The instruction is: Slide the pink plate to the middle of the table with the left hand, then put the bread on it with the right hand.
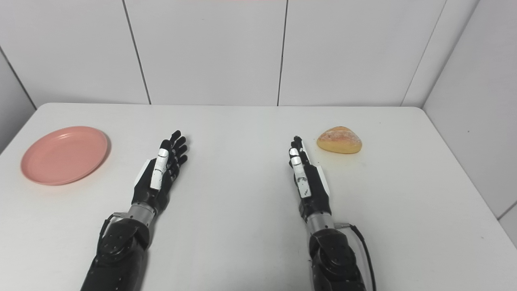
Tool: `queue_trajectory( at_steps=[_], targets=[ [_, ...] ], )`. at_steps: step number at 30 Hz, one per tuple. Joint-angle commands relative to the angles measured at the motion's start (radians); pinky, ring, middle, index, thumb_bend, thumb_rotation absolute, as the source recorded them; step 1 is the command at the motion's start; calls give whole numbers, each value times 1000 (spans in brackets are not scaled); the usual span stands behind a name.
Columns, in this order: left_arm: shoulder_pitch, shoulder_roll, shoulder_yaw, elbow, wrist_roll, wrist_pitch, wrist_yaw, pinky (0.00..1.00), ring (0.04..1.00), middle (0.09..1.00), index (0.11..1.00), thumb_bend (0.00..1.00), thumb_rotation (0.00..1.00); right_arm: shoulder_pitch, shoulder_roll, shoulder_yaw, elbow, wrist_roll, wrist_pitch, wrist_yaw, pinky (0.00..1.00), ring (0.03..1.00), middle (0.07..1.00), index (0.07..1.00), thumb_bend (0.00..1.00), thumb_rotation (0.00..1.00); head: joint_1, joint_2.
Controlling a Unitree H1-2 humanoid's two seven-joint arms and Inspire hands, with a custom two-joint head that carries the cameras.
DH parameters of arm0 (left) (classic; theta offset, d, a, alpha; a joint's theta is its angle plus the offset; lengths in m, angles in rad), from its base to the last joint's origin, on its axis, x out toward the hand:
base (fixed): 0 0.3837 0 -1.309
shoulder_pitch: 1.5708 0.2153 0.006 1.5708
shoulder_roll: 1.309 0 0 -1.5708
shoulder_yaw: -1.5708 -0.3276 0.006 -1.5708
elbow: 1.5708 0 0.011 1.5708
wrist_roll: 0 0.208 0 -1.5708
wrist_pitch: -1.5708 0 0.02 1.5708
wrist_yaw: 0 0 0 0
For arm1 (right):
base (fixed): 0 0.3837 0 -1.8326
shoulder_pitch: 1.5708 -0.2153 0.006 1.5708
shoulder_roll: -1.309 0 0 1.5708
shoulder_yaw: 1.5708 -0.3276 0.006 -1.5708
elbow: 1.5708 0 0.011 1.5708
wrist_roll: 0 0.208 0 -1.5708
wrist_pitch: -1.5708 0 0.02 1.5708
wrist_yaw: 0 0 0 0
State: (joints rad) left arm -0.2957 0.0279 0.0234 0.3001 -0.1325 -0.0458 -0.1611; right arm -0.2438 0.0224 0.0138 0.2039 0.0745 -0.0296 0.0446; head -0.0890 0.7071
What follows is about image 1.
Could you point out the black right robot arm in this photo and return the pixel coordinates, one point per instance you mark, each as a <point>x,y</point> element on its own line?
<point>335,258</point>

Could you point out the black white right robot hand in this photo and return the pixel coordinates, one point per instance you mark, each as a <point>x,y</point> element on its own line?
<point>314,190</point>

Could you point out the pink round plate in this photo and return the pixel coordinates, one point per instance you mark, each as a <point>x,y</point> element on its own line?
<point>64,155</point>

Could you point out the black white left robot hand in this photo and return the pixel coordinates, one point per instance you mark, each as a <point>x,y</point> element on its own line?
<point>147,190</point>

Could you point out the golden bread roll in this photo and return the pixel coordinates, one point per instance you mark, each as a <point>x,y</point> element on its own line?
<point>339,140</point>

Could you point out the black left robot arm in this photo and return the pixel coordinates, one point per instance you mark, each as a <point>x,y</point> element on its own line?
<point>117,254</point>

